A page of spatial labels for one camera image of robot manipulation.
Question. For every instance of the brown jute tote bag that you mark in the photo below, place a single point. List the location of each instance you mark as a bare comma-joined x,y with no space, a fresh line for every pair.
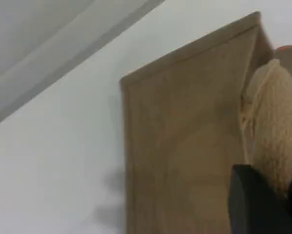
180,146

